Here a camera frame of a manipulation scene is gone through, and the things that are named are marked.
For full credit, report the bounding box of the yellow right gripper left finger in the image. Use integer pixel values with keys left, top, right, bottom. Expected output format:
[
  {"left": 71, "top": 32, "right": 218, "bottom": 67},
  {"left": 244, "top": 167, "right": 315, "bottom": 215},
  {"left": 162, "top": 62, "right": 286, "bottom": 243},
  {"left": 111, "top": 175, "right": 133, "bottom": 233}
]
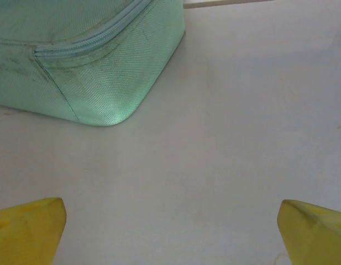
[{"left": 0, "top": 197, "right": 68, "bottom": 265}]

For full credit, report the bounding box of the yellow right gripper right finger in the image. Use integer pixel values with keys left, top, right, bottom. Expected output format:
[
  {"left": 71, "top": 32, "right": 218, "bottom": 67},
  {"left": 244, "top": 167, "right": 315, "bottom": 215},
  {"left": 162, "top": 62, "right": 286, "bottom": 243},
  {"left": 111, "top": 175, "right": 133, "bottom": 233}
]
[{"left": 277, "top": 199, "right": 341, "bottom": 265}]

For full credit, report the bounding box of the mint green lidded box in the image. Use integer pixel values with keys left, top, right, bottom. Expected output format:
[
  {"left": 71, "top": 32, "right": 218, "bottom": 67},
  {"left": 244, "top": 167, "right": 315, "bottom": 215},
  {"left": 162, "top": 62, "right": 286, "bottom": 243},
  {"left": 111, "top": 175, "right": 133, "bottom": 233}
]
[{"left": 0, "top": 0, "right": 186, "bottom": 128}]

